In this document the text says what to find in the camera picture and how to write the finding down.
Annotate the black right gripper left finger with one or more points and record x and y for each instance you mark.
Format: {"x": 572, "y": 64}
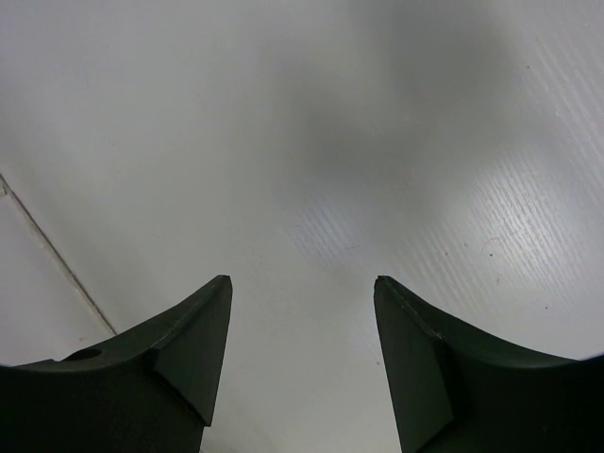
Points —
{"x": 152, "y": 388}

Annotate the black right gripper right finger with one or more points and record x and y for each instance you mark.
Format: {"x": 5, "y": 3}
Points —
{"x": 457, "y": 388}

